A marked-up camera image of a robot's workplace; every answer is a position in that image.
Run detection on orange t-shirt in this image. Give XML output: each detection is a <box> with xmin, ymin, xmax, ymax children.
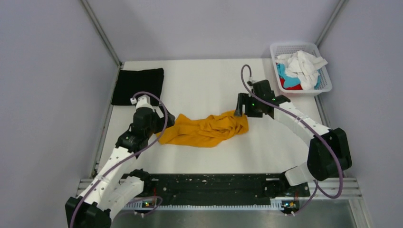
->
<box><xmin>156</xmin><ymin>111</ymin><xmax>249</xmax><ymax>148</ymax></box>

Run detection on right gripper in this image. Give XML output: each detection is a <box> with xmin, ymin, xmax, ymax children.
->
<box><xmin>234</xmin><ymin>93</ymin><xmax>263</xmax><ymax>118</ymax></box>

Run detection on light blue t-shirt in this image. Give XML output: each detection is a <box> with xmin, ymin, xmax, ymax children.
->
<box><xmin>276</xmin><ymin>62</ymin><xmax>320</xmax><ymax>90</ymax></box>

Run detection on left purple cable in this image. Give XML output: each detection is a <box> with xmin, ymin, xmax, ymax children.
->
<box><xmin>69</xmin><ymin>91</ymin><xmax>169</xmax><ymax>228</ymax></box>

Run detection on purple cable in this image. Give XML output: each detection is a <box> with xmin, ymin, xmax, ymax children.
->
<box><xmin>240</xmin><ymin>64</ymin><xmax>344</xmax><ymax>216</ymax></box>
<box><xmin>69</xmin><ymin>91</ymin><xmax>169</xmax><ymax>228</ymax></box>

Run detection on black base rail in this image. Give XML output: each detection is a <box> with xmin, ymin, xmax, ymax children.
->
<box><xmin>122</xmin><ymin>170</ymin><xmax>310</xmax><ymax>209</ymax></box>

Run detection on folded black t-shirt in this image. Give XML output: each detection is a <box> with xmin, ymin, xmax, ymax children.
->
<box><xmin>111</xmin><ymin>68</ymin><xmax>164</xmax><ymax>106</ymax></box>

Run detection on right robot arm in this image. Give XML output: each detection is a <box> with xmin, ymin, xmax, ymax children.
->
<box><xmin>234</xmin><ymin>80</ymin><xmax>352</xmax><ymax>196</ymax></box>

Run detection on red t-shirt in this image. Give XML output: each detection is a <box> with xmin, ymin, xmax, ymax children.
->
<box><xmin>279</xmin><ymin>77</ymin><xmax>303</xmax><ymax>90</ymax></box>

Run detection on white t-shirt in basket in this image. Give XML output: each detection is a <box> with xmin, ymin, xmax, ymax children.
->
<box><xmin>275</xmin><ymin>50</ymin><xmax>328</xmax><ymax>90</ymax></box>

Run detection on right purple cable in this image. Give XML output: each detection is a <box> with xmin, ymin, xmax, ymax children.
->
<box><xmin>240</xmin><ymin>64</ymin><xmax>344</xmax><ymax>216</ymax></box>

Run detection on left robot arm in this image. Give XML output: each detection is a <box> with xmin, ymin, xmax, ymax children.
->
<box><xmin>65</xmin><ymin>104</ymin><xmax>174</xmax><ymax>228</ymax></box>

